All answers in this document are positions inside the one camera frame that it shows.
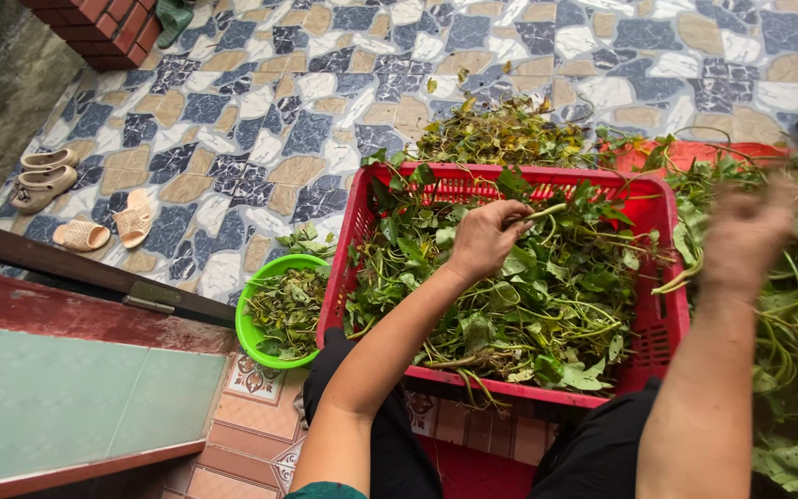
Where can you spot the red plastic tray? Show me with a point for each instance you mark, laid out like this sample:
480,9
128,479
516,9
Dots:
704,152

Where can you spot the red brick pillar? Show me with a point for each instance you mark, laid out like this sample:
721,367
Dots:
101,28

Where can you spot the person's left hand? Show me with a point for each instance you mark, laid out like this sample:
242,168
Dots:
482,242

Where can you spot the person's black trousers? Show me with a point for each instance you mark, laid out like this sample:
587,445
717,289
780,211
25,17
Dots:
399,450

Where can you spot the person's right fingers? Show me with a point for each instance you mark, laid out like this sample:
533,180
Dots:
769,194

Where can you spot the dark wooden door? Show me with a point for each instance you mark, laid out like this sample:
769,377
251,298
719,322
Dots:
59,263

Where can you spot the beige clog shoe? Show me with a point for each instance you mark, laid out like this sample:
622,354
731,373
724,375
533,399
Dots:
42,187
49,160

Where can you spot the small loose leafy sprig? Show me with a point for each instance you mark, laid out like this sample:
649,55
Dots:
309,242

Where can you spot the beige woven slipper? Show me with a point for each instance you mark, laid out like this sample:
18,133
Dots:
133,220
82,235

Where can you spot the person's green shirt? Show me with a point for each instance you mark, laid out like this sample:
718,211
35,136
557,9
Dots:
326,492

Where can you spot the green vegetable stem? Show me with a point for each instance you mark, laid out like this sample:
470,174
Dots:
544,211

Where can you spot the person's left fingers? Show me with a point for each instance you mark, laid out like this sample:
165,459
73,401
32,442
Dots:
513,210

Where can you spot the red plastic crate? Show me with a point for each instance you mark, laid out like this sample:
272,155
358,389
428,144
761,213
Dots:
655,208

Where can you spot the green plastic basin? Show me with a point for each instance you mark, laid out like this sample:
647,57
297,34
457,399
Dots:
246,326

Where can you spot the heap of discarded yellowed leaves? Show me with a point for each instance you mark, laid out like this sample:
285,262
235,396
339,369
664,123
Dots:
503,135

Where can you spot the pile of leafy green vines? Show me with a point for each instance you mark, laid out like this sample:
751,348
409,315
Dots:
551,305

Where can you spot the person's right hand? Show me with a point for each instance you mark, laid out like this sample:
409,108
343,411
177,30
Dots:
745,239

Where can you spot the red low stool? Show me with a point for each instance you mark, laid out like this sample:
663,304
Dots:
475,475

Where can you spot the picked leaves in basin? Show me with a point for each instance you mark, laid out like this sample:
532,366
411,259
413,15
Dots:
288,308

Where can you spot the metal door hinge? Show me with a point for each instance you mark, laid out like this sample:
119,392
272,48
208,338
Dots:
152,298

